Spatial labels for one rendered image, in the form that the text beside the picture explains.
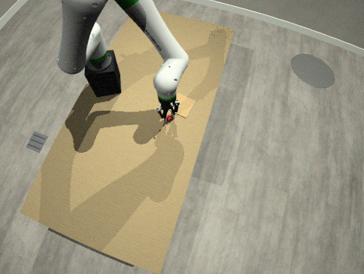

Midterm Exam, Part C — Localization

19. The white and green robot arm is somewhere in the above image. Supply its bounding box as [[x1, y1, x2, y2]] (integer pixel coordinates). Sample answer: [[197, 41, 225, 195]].
[[56, 0, 189, 107]]

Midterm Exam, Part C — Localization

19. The tan square mat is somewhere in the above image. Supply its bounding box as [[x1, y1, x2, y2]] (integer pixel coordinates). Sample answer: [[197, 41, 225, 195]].
[[175, 93, 196, 118]]

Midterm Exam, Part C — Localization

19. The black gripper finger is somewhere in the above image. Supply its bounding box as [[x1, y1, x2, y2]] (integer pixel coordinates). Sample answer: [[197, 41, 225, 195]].
[[171, 100, 180, 119], [156, 107, 168, 122]]

